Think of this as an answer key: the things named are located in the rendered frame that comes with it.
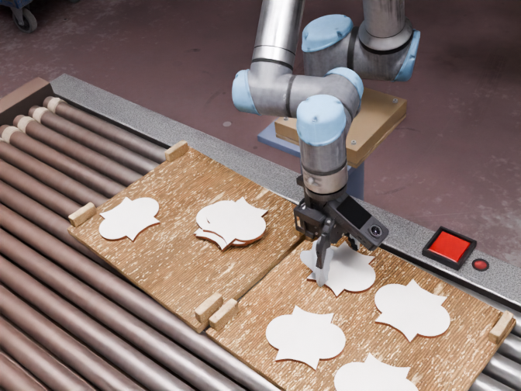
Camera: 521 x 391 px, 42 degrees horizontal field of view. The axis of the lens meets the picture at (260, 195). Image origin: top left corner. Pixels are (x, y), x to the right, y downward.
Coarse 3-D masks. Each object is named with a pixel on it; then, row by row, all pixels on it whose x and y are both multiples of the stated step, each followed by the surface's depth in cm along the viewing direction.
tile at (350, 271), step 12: (336, 252) 130; (348, 252) 129; (336, 264) 128; (348, 264) 127; (360, 264) 127; (312, 276) 126; (336, 276) 125; (348, 276) 125; (360, 276) 125; (372, 276) 124; (336, 288) 123; (348, 288) 123; (360, 288) 123
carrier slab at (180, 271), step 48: (144, 192) 149; (192, 192) 148; (240, 192) 146; (96, 240) 139; (144, 240) 138; (192, 240) 137; (288, 240) 134; (144, 288) 129; (192, 288) 128; (240, 288) 127
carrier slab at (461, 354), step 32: (288, 256) 131; (384, 256) 129; (256, 288) 126; (288, 288) 125; (320, 288) 125; (448, 288) 122; (256, 320) 121; (352, 320) 119; (480, 320) 116; (512, 320) 116; (256, 352) 116; (352, 352) 114; (384, 352) 113; (416, 352) 113; (448, 352) 112; (480, 352) 112; (288, 384) 111; (320, 384) 110; (416, 384) 108; (448, 384) 108
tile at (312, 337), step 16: (272, 320) 119; (288, 320) 119; (304, 320) 119; (320, 320) 118; (272, 336) 117; (288, 336) 116; (304, 336) 116; (320, 336) 116; (336, 336) 116; (288, 352) 114; (304, 352) 114; (320, 352) 113; (336, 352) 113
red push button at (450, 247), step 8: (440, 240) 131; (448, 240) 131; (456, 240) 131; (464, 240) 131; (432, 248) 130; (440, 248) 130; (448, 248) 130; (456, 248) 130; (464, 248) 129; (448, 256) 128; (456, 256) 128
